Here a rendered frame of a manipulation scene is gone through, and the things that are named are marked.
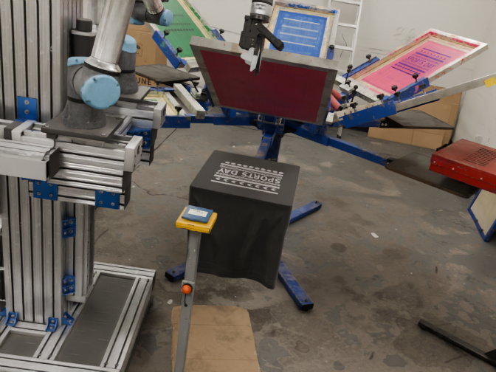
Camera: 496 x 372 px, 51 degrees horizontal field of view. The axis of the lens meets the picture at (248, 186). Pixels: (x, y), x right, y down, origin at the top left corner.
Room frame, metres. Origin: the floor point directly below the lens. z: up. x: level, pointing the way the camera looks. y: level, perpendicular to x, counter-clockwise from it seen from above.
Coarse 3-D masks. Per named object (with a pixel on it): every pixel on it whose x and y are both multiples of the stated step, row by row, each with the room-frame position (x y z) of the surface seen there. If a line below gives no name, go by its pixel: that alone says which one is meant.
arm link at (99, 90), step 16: (112, 0) 1.63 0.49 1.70; (128, 0) 1.65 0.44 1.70; (112, 16) 1.63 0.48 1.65; (128, 16) 1.66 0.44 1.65; (112, 32) 1.62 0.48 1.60; (96, 48) 1.62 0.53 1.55; (112, 48) 1.62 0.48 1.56; (96, 64) 1.60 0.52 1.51; (112, 64) 1.62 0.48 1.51; (80, 80) 1.60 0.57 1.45; (96, 80) 1.57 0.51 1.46; (112, 80) 1.59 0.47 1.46; (80, 96) 1.61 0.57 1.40; (96, 96) 1.58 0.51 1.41; (112, 96) 1.60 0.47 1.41
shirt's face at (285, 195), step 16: (208, 160) 2.35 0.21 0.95; (224, 160) 2.38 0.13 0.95; (240, 160) 2.41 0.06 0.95; (256, 160) 2.45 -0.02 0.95; (208, 176) 2.15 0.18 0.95; (288, 176) 2.30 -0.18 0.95; (224, 192) 2.02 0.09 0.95; (240, 192) 2.04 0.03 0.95; (256, 192) 2.07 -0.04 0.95; (288, 192) 2.12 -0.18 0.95
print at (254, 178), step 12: (228, 168) 2.28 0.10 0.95; (240, 168) 2.31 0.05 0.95; (252, 168) 2.33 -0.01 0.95; (264, 168) 2.36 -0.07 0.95; (216, 180) 2.13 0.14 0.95; (228, 180) 2.15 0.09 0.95; (240, 180) 2.17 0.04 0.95; (252, 180) 2.19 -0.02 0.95; (264, 180) 2.21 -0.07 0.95; (276, 180) 2.23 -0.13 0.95; (276, 192) 2.10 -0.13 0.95
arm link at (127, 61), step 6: (126, 36) 2.27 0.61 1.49; (126, 42) 2.20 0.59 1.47; (132, 42) 2.22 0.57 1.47; (126, 48) 2.20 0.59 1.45; (132, 48) 2.22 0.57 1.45; (126, 54) 2.20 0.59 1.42; (132, 54) 2.22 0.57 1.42; (120, 60) 2.19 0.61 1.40; (126, 60) 2.20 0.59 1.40; (132, 60) 2.22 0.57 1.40; (120, 66) 2.19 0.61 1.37; (126, 66) 2.20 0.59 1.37; (132, 66) 2.22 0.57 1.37
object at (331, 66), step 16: (192, 48) 2.11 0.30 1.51; (208, 48) 2.07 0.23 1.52; (224, 48) 2.07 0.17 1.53; (240, 48) 2.07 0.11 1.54; (288, 64) 2.06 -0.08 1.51; (304, 64) 2.03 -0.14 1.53; (320, 64) 2.03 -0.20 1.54; (336, 64) 2.03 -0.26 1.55; (208, 80) 2.41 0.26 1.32; (256, 112) 2.70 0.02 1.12; (320, 112) 2.49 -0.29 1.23
